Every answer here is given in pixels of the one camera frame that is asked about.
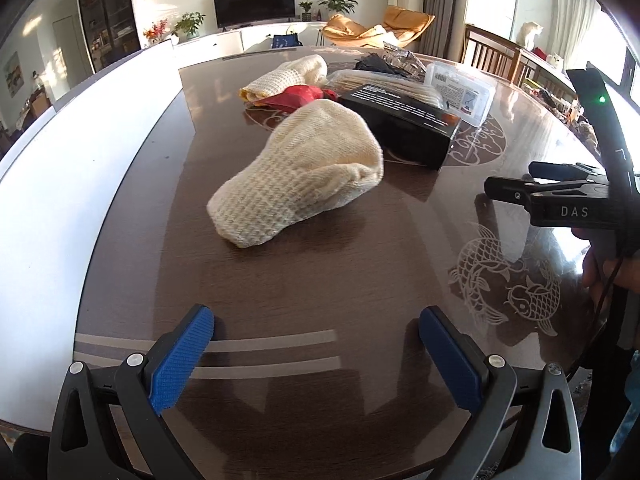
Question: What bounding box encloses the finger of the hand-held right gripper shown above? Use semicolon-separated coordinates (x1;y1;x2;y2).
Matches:
529;161;608;182
484;175;608;208

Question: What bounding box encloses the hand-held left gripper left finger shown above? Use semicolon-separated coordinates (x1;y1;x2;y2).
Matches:
47;304;216;480

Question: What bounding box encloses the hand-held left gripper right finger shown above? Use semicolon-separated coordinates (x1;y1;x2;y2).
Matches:
419;306;583;480

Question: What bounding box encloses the clear plastic box cartoon print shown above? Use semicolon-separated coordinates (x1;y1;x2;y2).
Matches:
424;60;497;128

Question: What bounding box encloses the black cardboard box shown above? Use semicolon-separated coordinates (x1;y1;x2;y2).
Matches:
337;83;462;171

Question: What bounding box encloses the beige striped packet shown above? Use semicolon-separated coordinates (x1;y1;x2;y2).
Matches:
325;70;441;108

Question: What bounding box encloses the rhinestone hair bow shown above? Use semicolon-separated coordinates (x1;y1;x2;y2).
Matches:
382;42;427;78

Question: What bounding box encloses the black lace hair bow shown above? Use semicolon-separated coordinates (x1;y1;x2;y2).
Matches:
354;55;401;79

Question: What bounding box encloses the red cloth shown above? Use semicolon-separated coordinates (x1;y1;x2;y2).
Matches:
256;85;342;109

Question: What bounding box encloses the cream knitted glove yellow edge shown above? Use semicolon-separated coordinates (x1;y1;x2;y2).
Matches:
239;54;329;103

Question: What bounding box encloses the person's right hand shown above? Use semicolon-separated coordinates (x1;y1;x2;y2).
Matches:
572;227;636;306

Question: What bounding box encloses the wooden dining chair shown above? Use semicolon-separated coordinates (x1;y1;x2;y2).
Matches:
462;24;526;81

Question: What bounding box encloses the orange lounge chair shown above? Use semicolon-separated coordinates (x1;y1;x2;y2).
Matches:
320;14;387;49
382;5;436;54

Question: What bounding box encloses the grey curtain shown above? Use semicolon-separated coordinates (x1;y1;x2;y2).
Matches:
425;0;471;61

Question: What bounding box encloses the large-leaf potted plant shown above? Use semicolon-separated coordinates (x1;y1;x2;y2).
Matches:
318;0;358;18

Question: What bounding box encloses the white television cabinet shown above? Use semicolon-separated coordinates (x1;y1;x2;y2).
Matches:
172;20;331;57

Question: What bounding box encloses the black television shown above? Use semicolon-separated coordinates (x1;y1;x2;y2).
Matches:
213;0;296;28

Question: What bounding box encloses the red flower bouquet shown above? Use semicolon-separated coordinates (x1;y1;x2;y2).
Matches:
144;20;171;47

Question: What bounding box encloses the green leafy potted plant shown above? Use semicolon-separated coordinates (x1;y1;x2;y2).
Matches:
172;11;206;41

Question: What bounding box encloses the dark glass display cabinet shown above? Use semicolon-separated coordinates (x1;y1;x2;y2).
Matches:
77;0;141;73

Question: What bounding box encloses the framed wall picture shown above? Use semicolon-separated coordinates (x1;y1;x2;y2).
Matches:
2;52;23;96

